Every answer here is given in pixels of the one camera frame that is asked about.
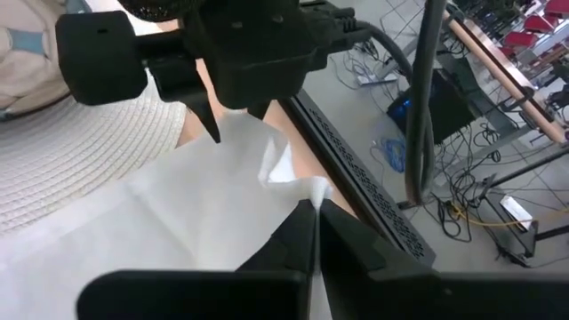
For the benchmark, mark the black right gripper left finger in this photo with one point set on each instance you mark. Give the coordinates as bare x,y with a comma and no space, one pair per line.
275,258

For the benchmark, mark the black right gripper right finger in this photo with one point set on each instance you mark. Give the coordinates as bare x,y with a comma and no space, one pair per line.
355,266

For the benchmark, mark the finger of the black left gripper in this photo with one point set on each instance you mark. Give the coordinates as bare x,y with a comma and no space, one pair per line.
259,110
186,84

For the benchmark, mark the white cloth napkin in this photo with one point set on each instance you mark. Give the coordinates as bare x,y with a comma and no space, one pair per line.
178,213

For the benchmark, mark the white round plate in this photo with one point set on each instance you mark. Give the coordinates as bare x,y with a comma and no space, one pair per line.
66,155

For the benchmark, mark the blue and beige floral plate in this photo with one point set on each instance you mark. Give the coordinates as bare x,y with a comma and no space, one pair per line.
26,66

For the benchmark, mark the black floor vent grate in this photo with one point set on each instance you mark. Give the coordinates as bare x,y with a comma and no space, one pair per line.
391,213

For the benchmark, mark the white power strip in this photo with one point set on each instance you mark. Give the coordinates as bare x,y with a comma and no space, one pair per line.
375,79

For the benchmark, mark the black stand base with label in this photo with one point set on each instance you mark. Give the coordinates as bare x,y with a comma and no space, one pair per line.
511,240

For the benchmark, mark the dark grey pole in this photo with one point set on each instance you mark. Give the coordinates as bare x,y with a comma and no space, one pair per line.
422,111

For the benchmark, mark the black computer case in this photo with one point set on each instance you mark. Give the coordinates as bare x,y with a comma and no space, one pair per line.
449,111

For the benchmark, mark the long wooden desk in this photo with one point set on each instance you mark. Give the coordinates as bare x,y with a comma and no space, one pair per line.
502,75

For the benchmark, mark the red storage bin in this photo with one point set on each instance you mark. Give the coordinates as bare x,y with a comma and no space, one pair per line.
558,6
520,39

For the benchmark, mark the black aluminium table frame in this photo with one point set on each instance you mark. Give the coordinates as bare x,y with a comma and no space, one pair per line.
330,156

